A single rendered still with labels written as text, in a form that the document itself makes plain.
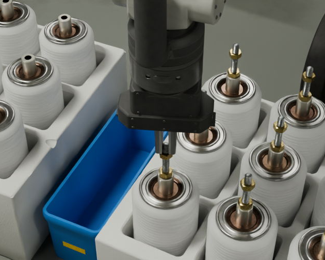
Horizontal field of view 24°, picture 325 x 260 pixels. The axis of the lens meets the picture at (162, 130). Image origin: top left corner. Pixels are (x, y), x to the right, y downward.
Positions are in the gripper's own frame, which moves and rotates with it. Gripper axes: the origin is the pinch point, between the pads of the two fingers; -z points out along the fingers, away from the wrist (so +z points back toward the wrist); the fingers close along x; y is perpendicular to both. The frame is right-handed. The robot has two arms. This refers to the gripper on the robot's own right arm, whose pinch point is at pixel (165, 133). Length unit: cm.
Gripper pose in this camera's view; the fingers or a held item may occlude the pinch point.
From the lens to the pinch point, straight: 97.9
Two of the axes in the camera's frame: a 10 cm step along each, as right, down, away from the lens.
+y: 0.9, -7.1, 7.0
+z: 0.0, -7.0, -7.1
